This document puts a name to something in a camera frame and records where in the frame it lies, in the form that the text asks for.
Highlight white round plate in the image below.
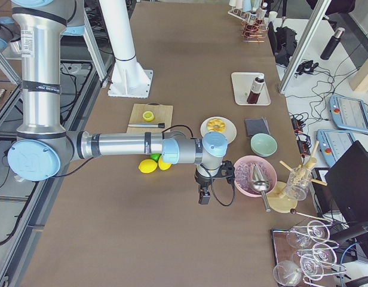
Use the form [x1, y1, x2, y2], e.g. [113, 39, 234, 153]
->
[200, 117, 237, 144]

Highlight wooden mug tree stand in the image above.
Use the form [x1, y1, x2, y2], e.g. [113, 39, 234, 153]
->
[268, 141, 327, 213]

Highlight steel ice scoop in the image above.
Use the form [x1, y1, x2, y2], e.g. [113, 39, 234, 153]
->
[250, 163, 271, 212]

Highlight green lime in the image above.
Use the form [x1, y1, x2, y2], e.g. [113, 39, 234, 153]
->
[150, 153, 161, 161]

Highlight grey folded cloth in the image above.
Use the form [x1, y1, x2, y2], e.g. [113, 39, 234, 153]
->
[244, 118, 270, 137]

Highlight black monitor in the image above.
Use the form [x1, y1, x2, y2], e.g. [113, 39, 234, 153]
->
[326, 141, 368, 222]

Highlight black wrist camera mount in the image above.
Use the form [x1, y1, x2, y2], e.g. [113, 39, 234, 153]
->
[217, 160, 235, 185]

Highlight far blue teach pendant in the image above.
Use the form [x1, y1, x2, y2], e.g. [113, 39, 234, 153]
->
[329, 94, 368, 134]

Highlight cream rectangular tray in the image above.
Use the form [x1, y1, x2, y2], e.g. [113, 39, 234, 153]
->
[231, 72, 271, 106]

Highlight copper wire bottle rack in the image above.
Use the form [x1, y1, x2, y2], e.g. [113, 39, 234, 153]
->
[241, 19, 268, 42]

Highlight mint green bowl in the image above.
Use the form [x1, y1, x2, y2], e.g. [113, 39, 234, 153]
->
[250, 133, 278, 157]

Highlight black thermos bottle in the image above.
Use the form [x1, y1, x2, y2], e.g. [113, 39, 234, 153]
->
[320, 28, 345, 60]

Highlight aluminium frame post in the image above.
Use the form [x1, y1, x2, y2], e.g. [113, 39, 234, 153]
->
[278, 0, 331, 94]

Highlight clear glass jar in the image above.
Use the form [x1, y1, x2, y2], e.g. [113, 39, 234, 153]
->
[284, 167, 312, 201]

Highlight wine glass rack tray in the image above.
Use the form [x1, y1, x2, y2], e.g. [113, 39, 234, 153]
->
[271, 218, 346, 286]

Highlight blue teach pendant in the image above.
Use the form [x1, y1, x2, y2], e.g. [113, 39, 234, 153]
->
[329, 94, 368, 134]
[317, 129, 355, 167]

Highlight yellow lemon far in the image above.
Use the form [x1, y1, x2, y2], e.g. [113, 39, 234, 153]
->
[158, 156, 171, 170]

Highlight braided ring donut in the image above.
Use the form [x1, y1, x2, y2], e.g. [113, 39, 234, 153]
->
[207, 118, 226, 133]

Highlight yellow lemon near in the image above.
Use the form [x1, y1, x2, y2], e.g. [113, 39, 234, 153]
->
[138, 158, 158, 173]

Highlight steel muddler rod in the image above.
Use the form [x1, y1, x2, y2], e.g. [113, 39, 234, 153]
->
[128, 123, 165, 129]

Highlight pink bowl with ice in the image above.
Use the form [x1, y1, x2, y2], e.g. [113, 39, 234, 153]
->
[234, 155, 277, 197]

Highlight near blue teach pendant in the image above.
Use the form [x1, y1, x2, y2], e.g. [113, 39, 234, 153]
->
[317, 129, 355, 167]

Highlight dark juice bottle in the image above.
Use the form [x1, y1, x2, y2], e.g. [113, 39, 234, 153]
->
[247, 74, 265, 104]

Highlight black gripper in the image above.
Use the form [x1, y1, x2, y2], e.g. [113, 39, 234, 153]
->
[194, 167, 213, 205]

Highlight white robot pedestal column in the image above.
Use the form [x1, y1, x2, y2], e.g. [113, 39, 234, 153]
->
[100, 0, 153, 99]

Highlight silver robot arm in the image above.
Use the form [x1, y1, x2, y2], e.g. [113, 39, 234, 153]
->
[8, 1, 231, 204]
[0, 16, 22, 57]

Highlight bamboo cutting board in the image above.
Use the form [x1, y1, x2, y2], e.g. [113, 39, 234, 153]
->
[127, 103, 173, 133]

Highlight half lemon slice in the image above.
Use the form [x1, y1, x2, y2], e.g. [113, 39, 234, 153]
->
[142, 111, 155, 122]

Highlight yellow lemon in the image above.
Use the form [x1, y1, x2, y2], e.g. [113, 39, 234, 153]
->
[138, 158, 158, 173]
[158, 156, 171, 170]

